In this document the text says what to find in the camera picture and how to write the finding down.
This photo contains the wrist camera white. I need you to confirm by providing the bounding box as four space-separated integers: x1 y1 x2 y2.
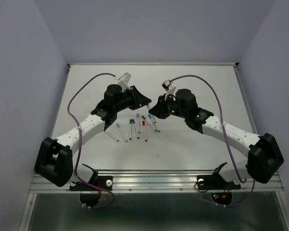
162 79 176 100
114 73 131 92

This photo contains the light blue cap marker pen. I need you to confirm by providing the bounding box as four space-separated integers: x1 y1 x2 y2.
148 114 160 133

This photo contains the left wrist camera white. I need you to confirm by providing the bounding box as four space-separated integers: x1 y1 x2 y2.
114 73 131 92

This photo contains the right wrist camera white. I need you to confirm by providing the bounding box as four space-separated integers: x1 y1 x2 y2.
162 79 176 100

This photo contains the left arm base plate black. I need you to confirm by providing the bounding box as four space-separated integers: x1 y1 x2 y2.
69 175 115 210

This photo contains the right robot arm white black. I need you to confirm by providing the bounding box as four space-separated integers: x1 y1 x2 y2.
149 89 284 188

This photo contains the brown cap marker pen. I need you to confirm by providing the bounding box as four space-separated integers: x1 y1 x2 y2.
147 104 157 124

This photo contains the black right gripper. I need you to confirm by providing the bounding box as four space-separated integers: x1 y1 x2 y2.
147 93 187 120

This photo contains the red cap marker pen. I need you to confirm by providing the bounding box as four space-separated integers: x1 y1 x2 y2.
142 120 148 142

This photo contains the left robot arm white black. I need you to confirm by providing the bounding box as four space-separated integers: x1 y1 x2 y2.
34 84 151 187

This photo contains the pink cap marker pen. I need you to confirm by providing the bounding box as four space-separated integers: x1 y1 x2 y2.
104 130 119 142

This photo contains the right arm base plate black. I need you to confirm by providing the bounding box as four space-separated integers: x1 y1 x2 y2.
194 174 241 206

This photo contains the dark green cap marker pen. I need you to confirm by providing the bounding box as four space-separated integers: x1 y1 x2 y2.
129 119 132 141

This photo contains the grey cap marker pen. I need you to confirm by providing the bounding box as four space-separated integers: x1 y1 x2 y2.
136 113 141 134

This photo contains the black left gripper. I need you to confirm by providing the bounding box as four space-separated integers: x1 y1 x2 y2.
114 85 151 113

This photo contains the light green cap marker pen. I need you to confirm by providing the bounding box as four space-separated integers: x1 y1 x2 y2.
116 123 128 142

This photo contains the aluminium rail frame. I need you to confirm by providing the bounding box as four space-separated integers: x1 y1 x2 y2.
29 170 284 193

